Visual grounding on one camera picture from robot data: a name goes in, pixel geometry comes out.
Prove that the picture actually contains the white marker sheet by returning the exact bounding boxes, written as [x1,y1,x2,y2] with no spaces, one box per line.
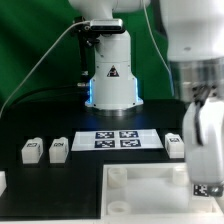
[72,129,163,151]

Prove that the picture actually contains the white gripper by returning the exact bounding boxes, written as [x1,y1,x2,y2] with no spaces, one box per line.
[182,98,224,197]

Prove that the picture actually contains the grey camera cable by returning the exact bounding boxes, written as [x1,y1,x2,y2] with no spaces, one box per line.
[0,20,92,118]

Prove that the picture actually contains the white square tabletop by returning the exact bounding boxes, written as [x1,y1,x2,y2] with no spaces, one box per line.
[101,163,224,224]

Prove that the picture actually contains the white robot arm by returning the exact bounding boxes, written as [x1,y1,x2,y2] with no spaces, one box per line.
[68,0,224,197]

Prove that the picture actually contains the grey camera on stand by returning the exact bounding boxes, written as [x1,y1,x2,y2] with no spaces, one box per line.
[90,19,123,31]

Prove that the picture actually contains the white block left edge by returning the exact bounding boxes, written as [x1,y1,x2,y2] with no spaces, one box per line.
[0,171,7,197]

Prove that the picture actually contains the black camera stand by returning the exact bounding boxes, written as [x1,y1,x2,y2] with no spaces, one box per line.
[70,16,99,88]

